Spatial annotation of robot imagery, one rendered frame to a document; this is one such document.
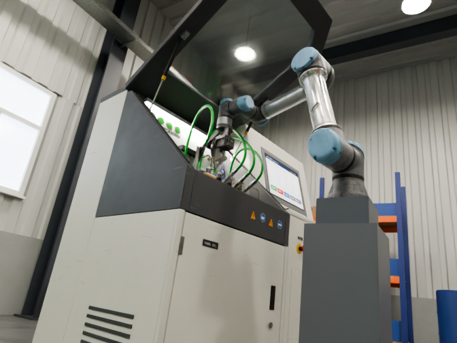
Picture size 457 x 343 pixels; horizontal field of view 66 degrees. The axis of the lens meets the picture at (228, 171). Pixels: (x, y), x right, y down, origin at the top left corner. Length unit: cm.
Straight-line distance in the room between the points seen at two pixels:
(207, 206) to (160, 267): 28
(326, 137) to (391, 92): 806
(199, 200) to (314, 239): 43
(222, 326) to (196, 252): 30
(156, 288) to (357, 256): 65
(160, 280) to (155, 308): 9
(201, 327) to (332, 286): 46
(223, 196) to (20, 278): 448
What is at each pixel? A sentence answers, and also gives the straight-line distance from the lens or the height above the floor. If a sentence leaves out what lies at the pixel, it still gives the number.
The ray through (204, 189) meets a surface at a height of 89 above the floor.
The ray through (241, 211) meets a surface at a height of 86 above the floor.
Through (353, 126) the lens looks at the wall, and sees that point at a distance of 901.
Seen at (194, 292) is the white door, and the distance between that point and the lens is 128.
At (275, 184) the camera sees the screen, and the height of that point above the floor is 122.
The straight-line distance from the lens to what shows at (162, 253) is 124.
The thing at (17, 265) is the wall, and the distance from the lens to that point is 557.
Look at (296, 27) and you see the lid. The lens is 199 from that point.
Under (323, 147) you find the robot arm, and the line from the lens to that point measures 126.
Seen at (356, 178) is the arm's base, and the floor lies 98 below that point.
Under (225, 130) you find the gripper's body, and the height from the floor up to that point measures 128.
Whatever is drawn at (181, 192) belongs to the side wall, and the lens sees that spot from 125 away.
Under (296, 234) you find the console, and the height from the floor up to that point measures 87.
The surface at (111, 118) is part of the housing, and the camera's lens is 193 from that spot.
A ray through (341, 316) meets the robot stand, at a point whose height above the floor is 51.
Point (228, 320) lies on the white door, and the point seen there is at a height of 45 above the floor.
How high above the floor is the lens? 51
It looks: 20 degrees up
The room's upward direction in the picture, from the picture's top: 7 degrees clockwise
